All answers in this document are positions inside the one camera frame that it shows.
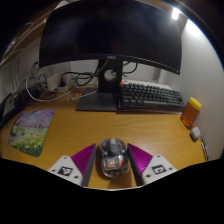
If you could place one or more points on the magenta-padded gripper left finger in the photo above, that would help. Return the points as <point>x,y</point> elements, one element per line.
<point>65,170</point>

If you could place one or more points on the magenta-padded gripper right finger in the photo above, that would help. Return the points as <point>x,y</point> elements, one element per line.
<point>158,169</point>

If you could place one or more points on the transparent computer mouse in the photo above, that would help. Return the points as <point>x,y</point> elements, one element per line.
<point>112,156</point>

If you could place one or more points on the flower landscape print mouse pad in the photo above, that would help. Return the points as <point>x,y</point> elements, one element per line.
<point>31,131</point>

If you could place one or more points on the small white earbud case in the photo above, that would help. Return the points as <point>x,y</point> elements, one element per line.
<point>195,133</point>

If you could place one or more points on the orange bottle with yellow lid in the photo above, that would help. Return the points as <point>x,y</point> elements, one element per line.
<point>190,113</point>

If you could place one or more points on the black keyboard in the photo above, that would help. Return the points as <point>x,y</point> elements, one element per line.
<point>150,96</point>

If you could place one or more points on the silver mini computer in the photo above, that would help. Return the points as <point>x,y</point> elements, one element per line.
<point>8,105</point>

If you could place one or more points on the white power strip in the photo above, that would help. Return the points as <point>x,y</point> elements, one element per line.
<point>55,81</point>

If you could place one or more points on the black computer monitor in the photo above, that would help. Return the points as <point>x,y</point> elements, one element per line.
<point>110,30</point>

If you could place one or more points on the bright ceiling light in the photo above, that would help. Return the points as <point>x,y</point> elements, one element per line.
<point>175,13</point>

